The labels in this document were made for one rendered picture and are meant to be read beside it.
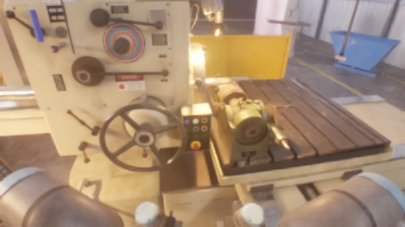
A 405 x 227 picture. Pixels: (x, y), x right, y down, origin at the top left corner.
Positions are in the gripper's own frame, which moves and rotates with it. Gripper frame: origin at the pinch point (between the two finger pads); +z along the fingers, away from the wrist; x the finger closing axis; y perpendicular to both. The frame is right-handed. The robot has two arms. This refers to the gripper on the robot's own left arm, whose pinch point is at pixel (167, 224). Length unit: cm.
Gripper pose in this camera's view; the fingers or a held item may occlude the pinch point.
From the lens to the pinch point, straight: 131.9
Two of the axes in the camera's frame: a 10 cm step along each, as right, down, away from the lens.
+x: -9.8, 0.1, 1.9
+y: 1.1, -7.8, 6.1
